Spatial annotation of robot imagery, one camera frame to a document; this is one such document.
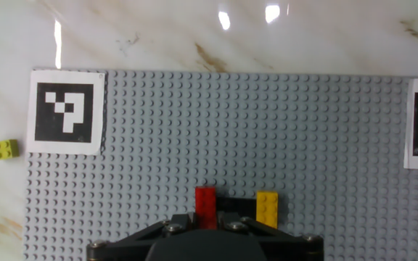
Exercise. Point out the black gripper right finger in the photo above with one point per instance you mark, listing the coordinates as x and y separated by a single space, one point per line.
285 239

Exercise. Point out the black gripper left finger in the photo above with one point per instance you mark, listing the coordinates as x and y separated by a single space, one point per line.
133 239

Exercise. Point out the yellow Lego brick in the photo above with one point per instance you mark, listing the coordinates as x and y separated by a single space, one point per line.
267 209

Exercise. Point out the black Lego brick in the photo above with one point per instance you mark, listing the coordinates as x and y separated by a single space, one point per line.
236 206

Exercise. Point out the red Lego brick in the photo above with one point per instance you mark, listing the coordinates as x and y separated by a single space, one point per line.
205 206

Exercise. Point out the grey Lego baseplate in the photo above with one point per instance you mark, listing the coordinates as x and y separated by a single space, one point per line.
230 145

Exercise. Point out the small lime Lego brick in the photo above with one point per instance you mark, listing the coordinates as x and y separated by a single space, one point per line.
6 149

